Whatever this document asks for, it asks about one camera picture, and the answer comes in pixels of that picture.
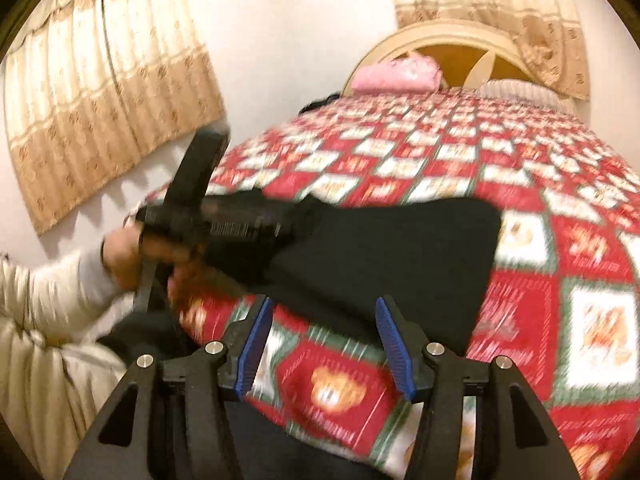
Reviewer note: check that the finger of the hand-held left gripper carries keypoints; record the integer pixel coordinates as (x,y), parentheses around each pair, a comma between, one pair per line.
(250,217)
(200,165)

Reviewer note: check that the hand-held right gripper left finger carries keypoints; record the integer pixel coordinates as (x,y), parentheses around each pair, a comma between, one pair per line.
(252,340)

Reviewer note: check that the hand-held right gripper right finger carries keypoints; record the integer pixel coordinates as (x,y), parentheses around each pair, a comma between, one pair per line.
(395,350)

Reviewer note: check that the black pants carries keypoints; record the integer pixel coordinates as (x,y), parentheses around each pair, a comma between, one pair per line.
(390,270)

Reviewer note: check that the person's left forearm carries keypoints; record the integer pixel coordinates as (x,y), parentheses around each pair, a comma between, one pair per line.
(55,285)

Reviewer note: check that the person's left hand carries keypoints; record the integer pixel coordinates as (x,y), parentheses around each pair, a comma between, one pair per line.
(120,257)

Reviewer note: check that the small dark object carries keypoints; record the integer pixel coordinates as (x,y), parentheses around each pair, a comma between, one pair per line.
(320,102)

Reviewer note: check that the pink pillow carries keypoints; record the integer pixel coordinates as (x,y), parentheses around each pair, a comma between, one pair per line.
(395,75)

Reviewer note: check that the red bear printed blanket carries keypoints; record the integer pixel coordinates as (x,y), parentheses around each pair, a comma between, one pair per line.
(450,150)

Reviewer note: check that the cream arched headboard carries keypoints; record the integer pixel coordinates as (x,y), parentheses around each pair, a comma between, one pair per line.
(435,32)

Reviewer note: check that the striped pillow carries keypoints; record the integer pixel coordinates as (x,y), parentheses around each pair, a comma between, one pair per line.
(520,92)

